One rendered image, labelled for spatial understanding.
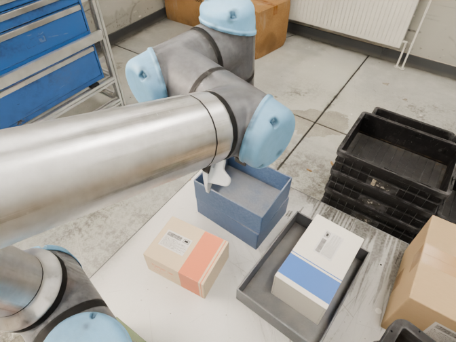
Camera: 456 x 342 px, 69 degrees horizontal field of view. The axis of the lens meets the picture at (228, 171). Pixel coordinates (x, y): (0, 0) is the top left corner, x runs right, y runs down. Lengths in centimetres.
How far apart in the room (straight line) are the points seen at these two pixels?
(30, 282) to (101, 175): 30
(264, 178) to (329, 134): 147
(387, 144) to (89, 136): 144
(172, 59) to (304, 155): 178
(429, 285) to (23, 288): 67
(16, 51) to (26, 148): 176
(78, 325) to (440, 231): 70
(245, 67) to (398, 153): 116
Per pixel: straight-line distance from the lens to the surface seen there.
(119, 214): 189
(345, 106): 262
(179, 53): 43
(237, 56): 48
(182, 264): 78
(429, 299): 75
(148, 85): 41
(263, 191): 90
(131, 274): 88
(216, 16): 46
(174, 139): 28
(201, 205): 91
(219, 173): 63
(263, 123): 33
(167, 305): 83
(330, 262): 79
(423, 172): 154
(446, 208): 161
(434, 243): 82
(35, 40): 203
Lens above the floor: 146
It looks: 47 degrees down
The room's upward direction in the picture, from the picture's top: straight up
